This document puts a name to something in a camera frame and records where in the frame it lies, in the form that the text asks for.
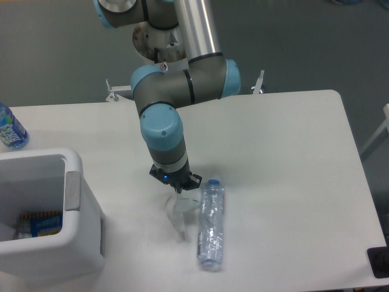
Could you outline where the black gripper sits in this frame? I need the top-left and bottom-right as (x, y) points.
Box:
(150, 164), (202, 193)

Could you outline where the white paper wrapper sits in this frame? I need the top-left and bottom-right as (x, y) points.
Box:
(165, 189), (201, 243)

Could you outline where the crushed clear plastic bottle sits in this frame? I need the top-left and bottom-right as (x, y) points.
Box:
(197, 176), (225, 272)

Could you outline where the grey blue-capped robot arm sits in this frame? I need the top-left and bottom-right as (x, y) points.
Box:
(94, 1), (241, 193)

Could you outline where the white trash can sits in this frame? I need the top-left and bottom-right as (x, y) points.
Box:
(1, 148), (105, 280)

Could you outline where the blue yellow snack packet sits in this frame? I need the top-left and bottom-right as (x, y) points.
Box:
(15, 211), (63, 239)

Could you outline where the blue labelled water bottle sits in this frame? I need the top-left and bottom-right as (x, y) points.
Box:
(1, 103), (29, 150)

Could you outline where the black device at table edge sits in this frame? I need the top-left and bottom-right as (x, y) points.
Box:
(367, 246), (388, 279)

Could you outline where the white pedestal base frame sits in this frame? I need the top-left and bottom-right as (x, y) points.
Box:
(105, 69), (266, 102)

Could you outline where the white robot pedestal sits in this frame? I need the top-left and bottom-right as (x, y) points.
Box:
(132, 21), (195, 100)

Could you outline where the white frame at right edge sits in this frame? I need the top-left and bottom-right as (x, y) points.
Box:
(359, 104), (388, 162)

